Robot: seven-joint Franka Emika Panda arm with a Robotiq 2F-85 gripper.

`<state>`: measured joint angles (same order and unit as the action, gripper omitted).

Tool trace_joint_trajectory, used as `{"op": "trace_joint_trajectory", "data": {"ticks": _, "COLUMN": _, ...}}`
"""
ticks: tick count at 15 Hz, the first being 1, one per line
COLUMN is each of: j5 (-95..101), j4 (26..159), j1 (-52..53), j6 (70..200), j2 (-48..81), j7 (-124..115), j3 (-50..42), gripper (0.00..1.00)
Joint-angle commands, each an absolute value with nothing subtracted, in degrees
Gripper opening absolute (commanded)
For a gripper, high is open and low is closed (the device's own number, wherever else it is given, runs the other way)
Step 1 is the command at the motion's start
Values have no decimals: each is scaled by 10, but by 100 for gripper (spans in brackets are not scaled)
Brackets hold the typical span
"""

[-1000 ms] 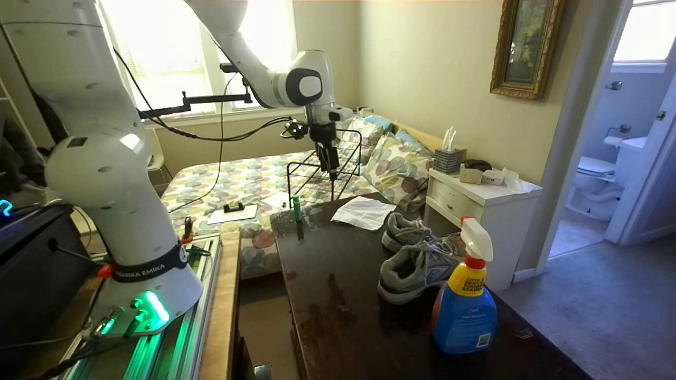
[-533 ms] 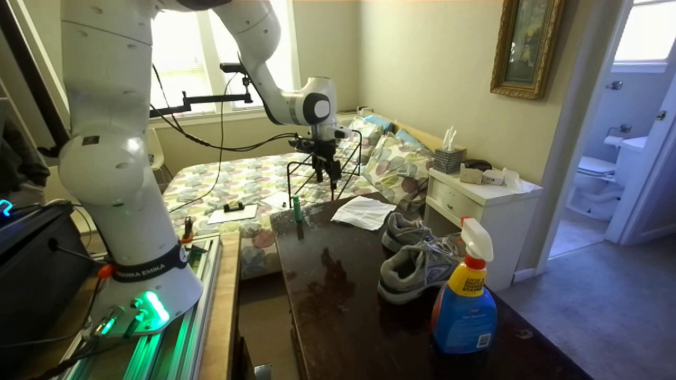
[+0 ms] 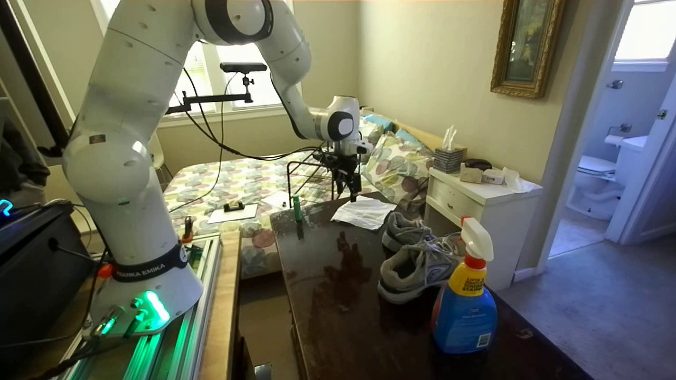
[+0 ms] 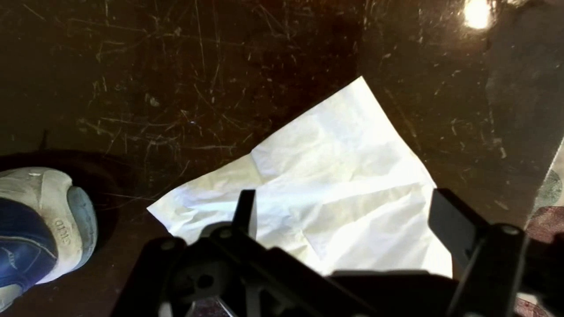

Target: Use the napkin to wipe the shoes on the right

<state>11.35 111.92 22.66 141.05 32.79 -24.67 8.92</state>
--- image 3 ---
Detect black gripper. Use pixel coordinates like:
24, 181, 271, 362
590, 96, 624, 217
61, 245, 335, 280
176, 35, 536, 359
319, 147, 367, 206

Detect white paper napkin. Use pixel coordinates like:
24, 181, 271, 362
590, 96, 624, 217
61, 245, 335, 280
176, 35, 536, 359
329, 196, 398, 232

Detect grey blue running shoe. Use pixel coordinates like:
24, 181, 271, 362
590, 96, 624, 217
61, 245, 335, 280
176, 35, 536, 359
378, 209, 442, 256
376, 239, 462, 307

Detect floral pillow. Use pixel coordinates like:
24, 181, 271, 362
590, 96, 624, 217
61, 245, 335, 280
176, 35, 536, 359
362, 133, 434, 208

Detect black thin metal stand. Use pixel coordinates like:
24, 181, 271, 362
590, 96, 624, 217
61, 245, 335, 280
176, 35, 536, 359
284, 157, 334, 209

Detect teal pillow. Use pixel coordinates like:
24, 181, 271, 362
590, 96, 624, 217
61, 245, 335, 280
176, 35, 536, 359
356, 113, 399, 147

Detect wooden headboard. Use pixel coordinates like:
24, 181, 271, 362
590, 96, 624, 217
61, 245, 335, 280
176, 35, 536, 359
399, 125, 442, 154

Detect bed with floral quilt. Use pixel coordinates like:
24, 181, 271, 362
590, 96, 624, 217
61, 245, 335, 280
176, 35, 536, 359
163, 125, 442, 281

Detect white paper sheet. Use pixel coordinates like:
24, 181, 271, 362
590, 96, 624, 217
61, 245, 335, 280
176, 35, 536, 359
206, 203, 259, 227

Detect white crumpled items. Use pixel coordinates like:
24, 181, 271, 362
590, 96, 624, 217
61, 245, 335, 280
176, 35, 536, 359
460, 168, 526, 192

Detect white nightstand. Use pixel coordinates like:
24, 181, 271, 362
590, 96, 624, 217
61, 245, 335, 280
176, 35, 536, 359
422, 166, 545, 291

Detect bright window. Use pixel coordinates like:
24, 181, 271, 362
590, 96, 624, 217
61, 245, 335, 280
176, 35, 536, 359
90, 0, 294, 114
613, 0, 676, 64

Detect blue orange spray bottle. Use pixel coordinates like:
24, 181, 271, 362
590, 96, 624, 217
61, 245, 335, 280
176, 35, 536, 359
428, 215, 498, 358

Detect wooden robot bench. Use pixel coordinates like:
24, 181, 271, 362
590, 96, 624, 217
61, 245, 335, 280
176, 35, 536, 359
198, 227, 243, 380

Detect gold framed painting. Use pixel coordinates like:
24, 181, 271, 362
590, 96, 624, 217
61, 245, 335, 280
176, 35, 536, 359
490, 0, 569, 102

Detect white toilet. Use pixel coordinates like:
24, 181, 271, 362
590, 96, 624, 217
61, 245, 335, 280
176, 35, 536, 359
567, 154, 622, 223

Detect white hinged door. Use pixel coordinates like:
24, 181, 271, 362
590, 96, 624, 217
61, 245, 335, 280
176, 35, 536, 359
604, 71, 676, 247

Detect black equipment box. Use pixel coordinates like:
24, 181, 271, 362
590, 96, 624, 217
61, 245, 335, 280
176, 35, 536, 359
0, 198, 101, 367

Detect thin black camera cable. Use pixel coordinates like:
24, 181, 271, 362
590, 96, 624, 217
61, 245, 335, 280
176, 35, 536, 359
206, 73, 231, 203

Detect black bar camera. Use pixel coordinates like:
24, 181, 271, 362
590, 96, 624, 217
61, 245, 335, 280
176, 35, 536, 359
218, 61, 271, 77

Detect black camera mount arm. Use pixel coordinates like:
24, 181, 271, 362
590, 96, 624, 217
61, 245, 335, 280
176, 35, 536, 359
165, 73, 257, 117

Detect aluminium mounting rail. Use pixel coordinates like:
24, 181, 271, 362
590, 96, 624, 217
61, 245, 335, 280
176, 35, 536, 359
41, 235, 225, 380

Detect black metal post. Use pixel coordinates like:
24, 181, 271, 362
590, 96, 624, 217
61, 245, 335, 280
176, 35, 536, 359
0, 0, 77, 154

